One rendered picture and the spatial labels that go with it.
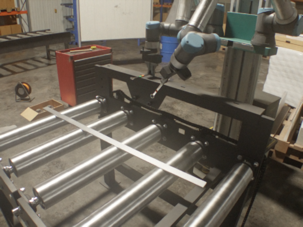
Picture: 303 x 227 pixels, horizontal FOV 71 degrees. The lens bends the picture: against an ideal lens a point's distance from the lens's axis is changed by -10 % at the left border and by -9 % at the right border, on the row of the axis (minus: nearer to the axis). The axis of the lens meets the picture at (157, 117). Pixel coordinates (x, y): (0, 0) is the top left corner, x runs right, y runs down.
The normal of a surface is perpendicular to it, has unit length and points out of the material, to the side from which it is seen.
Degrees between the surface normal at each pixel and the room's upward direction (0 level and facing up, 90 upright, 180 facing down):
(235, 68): 90
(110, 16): 90
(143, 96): 90
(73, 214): 0
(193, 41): 44
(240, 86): 90
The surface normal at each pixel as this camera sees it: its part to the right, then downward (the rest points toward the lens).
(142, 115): -0.63, 0.33
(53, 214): 0.04, -0.89
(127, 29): 0.44, 0.42
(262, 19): -0.82, 0.22
